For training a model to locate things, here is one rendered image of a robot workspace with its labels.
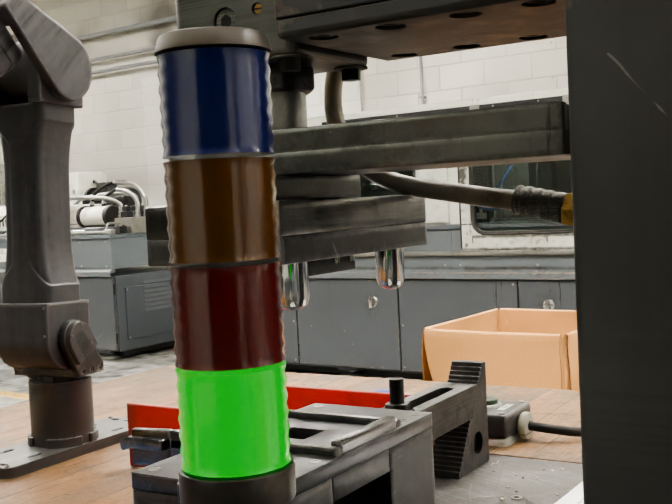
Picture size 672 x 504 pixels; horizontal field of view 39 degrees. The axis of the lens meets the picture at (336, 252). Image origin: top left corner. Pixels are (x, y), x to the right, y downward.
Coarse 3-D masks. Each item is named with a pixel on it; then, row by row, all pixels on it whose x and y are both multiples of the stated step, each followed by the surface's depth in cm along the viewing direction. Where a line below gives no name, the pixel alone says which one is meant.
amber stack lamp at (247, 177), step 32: (192, 160) 31; (224, 160) 31; (256, 160) 31; (192, 192) 31; (224, 192) 31; (256, 192) 31; (192, 224) 31; (224, 224) 31; (256, 224) 31; (192, 256) 31; (224, 256) 31; (256, 256) 31
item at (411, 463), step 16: (400, 448) 64; (416, 448) 66; (432, 448) 68; (368, 464) 60; (384, 464) 62; (400, 464) 64; (416, 464) 66; (432, 464) 68; (336, 480) 57; (352, 480) 59; (368, 480) 60; (384, 480) 63; (400, 480) 64; (416, 480) 66; (432, 480) 68; (144, 496) 56; (160, 496) 55; (176, 496) 55; (304, 496) 54; (320, 496) 56; (336, 496) 57; (352, 496) 64; (368, 496) 64; (384, 496) 63; (400, 496) 64; (416, 496) 66; (432, 496) 68
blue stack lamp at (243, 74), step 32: (160, 64) 31; (192, 64) 30; (224, 64) 30; (256, 64) 31; (160, 96) 32; (192, 96) 30; (224, 96) 30; (256, 96) 31; (192, 128) 31; (224, 128) 31; (256, 128) 31
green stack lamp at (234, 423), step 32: (192, 384) 31; (224, 384) 31; (256, 384) 31; (192, 416) 31; (224, 416) 31; (256, 416) 31; (192, 448) 32; (224, 448) 31; (256, 448) 31; (288, 448) 32
